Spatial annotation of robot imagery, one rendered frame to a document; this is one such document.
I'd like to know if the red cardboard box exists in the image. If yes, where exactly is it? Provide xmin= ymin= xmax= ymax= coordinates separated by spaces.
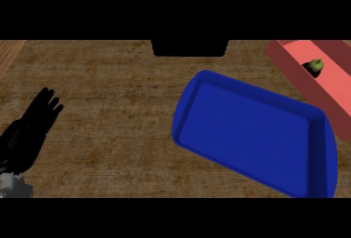
xmin=265 ymin=40 xmax=351 ymax=141

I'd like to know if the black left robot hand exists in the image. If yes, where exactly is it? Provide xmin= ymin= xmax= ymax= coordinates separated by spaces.
xmin=0 ymin=86 xmax=66 ymax=178

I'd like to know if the small green vegetable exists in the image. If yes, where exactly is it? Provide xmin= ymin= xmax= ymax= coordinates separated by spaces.
xmin=308 ymin=59 xmax=324 ymax=73

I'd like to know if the blue tray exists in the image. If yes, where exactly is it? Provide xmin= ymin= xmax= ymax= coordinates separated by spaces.
xmin=171 ymin=69 xmax=339 ymax=199

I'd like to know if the black appliance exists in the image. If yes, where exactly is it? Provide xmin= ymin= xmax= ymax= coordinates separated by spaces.
xmin=150 ymin=40 xmax=230 ymax=58

